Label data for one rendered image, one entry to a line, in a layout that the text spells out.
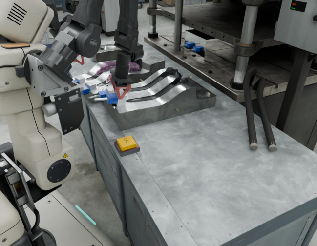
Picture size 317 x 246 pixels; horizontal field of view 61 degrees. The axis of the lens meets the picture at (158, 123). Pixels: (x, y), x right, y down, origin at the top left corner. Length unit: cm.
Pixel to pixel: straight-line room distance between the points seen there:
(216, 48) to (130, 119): 101
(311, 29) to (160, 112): 76
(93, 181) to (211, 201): 135
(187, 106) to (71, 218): 84
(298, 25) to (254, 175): 77
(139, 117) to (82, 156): 124
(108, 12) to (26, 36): 467
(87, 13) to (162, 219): 63
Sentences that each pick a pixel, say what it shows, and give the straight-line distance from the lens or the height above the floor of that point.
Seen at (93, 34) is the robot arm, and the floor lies 126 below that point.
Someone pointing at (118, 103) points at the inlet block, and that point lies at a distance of 118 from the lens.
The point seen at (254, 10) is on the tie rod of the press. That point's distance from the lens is 151.
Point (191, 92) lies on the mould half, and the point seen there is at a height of 91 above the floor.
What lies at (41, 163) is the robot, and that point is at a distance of 109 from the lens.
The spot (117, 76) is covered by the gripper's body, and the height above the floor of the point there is 104.
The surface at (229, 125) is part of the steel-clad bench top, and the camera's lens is 126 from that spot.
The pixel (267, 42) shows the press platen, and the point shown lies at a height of 102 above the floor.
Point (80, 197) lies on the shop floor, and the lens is 204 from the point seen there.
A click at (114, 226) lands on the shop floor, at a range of 184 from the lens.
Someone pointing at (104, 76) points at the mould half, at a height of 87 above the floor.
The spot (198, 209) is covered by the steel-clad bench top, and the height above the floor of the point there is 80.
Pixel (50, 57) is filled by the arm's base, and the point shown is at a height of 122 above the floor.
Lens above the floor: 147
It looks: 33 degrees down
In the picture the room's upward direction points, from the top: straight up
